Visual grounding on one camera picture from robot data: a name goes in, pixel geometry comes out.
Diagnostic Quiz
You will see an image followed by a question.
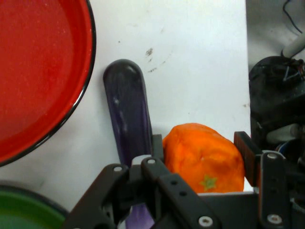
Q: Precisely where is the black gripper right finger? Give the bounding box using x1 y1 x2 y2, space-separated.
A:
234 131 290 229

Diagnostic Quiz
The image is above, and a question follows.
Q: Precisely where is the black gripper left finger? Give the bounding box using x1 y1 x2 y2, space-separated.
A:
63 134 224 229

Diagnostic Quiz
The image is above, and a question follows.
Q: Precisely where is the orange toy fruit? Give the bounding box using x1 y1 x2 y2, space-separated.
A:
162 122 245 194

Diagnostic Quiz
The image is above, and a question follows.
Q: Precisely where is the black machine base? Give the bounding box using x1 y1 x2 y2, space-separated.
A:
248 55 305 167

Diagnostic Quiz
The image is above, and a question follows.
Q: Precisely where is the purple toy eggplant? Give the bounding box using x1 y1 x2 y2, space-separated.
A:
102 59 155 229

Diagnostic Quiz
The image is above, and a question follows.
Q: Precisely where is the white furniture leg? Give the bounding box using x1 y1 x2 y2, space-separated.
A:
281 33 305 58

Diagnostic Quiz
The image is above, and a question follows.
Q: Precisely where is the green plate with black rim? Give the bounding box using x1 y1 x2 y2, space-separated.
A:
0 185 70 229

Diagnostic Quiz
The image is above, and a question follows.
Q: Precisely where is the red plate with black rim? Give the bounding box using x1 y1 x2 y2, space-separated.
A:
0 0 97 167

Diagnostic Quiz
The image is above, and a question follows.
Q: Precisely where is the blue cable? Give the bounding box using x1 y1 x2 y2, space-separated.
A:
283 0 304 34

